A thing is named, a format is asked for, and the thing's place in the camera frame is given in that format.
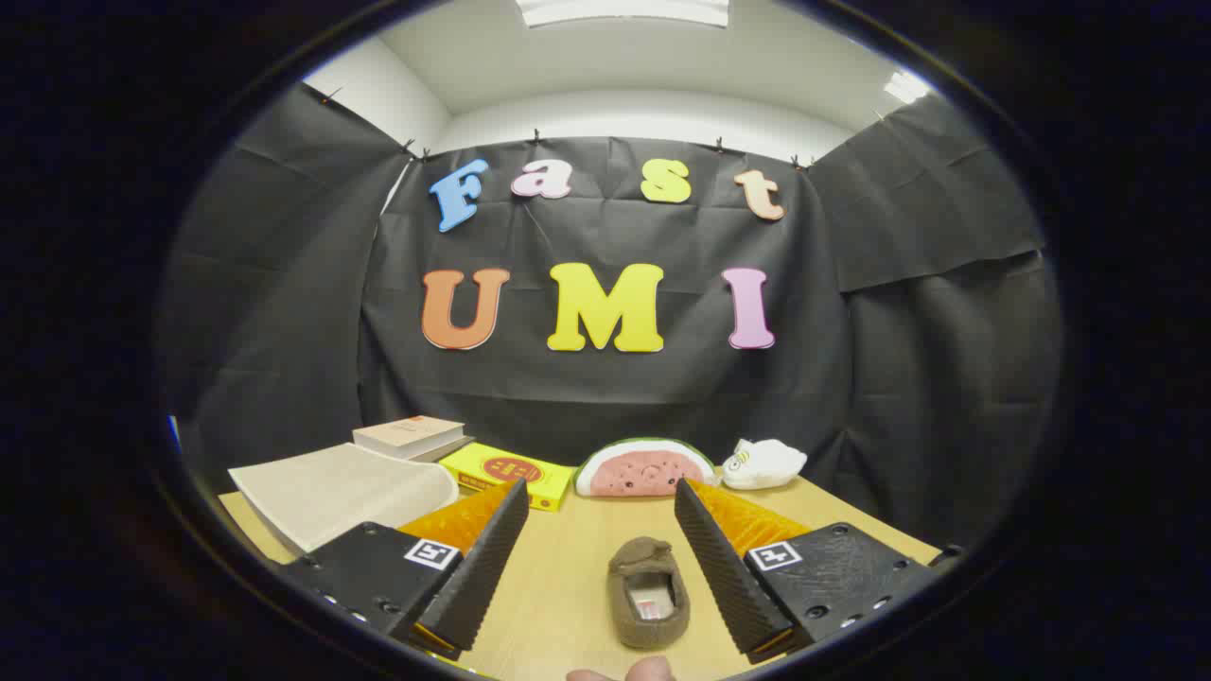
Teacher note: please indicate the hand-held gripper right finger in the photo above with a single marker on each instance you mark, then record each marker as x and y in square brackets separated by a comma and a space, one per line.
[719, 558]

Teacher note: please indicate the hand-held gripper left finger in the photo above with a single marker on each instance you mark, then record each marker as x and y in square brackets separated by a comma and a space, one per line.
[492, 553]

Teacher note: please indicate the brown fuzzy shoe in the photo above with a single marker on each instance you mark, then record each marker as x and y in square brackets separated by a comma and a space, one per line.
[648, 605]

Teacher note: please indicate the cream fabric storage box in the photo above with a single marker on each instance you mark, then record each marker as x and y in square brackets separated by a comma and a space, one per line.
[341, 492]

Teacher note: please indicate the yellow book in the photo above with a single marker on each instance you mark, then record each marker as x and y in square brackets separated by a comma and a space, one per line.
[511, 471]

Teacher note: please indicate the white plush toy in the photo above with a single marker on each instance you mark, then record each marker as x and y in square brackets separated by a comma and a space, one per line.
[766, 463]

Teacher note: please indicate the watermelon slice plush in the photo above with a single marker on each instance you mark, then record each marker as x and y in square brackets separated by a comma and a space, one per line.
[643, 471]

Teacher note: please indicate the beige book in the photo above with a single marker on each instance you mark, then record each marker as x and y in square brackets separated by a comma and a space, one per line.
[407, 433]

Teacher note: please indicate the ceiling light panel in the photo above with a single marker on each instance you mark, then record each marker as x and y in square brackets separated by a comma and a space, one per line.
[906, 87]
[624, 11]

